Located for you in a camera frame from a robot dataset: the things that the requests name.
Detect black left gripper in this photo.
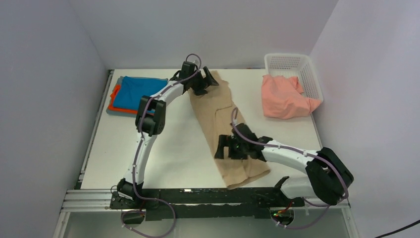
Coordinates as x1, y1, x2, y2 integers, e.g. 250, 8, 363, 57
190, 68, 219, 97

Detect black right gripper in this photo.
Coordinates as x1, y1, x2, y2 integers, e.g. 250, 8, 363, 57
214, 135, 248, 160

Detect beige t-shirt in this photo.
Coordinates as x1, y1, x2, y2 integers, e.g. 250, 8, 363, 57
189, 70, 270, 189

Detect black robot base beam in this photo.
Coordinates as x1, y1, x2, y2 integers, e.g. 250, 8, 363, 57
109, 187, 305, 225

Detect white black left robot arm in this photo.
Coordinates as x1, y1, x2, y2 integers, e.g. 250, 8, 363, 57
117, 61, 219, 208

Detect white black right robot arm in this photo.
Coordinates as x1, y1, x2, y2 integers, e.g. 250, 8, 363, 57
214, 123, 354, 206

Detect pink t-shirt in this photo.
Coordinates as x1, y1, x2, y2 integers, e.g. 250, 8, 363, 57
261, 74, 322, 119

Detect blue folded t-shirt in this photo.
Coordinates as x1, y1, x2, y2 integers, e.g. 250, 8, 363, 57
112, 76, 168, 115

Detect white plastic laundry basket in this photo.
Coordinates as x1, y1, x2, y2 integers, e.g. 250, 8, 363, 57
264, 53, 323, 101

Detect orange folded t-shirt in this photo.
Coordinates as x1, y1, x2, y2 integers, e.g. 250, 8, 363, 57
107, 82, 166, 116

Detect grey folded t-shirt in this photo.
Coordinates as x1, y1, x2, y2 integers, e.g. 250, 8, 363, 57
105, 75, 169, 120

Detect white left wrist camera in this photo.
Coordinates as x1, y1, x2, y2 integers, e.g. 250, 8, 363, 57
189, 55, 202, 67

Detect aluminium frame rails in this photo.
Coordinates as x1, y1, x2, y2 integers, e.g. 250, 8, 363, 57
53, 189, 111, 238

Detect black floor cable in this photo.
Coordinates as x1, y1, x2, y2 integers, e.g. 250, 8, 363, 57
374, 220, 420, 238

